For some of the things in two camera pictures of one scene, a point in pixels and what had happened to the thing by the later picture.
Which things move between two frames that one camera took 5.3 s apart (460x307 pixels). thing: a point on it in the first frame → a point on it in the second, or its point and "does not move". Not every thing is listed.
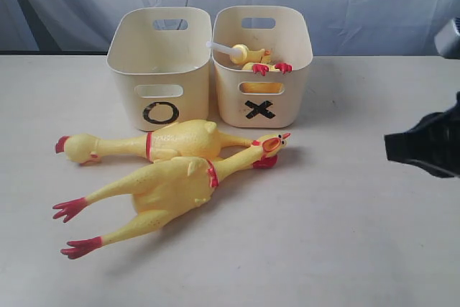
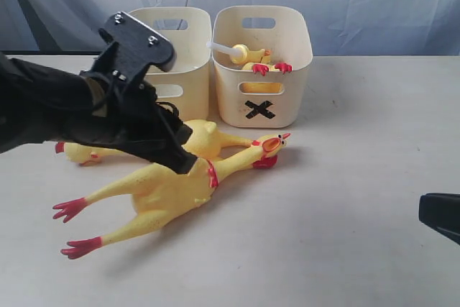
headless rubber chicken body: (259, 62) does not move
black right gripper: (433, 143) → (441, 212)
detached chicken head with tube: (239, 54) does not move
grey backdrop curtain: (358, 8) does not move
